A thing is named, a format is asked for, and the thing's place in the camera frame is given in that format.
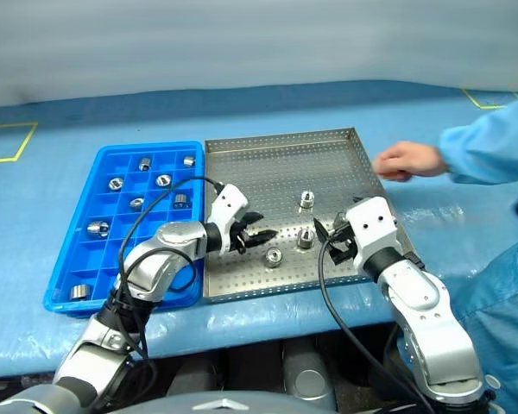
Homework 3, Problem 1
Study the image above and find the grey rounded shape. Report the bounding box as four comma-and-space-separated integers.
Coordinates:
281, 340, 338, 411

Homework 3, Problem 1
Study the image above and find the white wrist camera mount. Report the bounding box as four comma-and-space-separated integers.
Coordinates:
206, 183, 250, 236
344, 196, 405, 271

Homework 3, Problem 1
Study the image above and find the blue plastic table cover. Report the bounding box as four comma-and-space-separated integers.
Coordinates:
0, 79, 518, 380

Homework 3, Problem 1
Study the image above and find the dark rounded shape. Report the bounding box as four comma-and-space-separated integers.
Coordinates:
166, 357, 225, 398

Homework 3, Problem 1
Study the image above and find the person's blue gown body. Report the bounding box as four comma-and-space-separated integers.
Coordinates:
446, 232, 518, 414

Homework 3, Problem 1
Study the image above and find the perforated steel tray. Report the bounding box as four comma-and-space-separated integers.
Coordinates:
202, 126, 418, 303

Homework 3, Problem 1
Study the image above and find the blue plastic compartment tray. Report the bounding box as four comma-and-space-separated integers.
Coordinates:
41, 140, 206, 319

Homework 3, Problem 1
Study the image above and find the large silver metal roller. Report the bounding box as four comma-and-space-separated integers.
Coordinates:
86, 220, 111, 239

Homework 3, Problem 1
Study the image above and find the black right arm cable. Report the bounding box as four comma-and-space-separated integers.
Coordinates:
317, 239, 437, 414

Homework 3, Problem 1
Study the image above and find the person's bare hand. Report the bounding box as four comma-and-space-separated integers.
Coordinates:
373, 141, 450, 181

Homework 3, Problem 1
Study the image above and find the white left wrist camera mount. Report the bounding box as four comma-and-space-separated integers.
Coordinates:
206, 183, 250, 236

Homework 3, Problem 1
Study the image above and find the grey robot torso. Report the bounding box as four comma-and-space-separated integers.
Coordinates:
124, 390, 342, 414

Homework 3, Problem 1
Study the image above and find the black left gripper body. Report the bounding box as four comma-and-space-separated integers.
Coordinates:
224, 215, 250, 255

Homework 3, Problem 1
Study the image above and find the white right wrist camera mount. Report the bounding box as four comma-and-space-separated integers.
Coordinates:
344, 196, 405, 271

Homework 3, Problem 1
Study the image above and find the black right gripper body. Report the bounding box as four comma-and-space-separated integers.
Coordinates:
326, 215, 357, 267

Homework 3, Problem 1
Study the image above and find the yellow tape square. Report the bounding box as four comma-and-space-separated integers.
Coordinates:
0, 122, 39, 164
461, 88, 518, 111

